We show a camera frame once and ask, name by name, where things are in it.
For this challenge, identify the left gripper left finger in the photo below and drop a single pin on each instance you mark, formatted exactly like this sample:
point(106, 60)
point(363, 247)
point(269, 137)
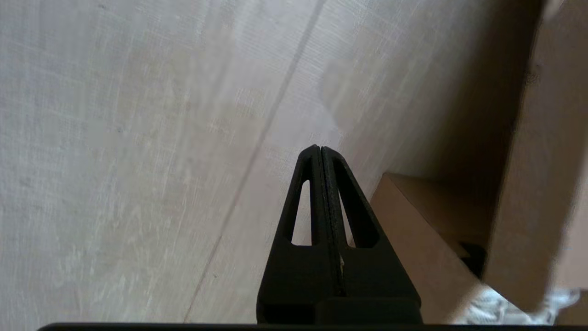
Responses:
point(298, 276)

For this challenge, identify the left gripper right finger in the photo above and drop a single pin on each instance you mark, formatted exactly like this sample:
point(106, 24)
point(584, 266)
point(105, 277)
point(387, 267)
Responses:
point(372, 271)

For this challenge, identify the white lace-up sneaker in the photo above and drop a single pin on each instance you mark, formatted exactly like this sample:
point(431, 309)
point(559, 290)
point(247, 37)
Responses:
point(496, 310)

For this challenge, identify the cardboard shoe box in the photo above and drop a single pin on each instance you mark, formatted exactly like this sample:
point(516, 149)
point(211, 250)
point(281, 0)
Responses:
point(542, 161)

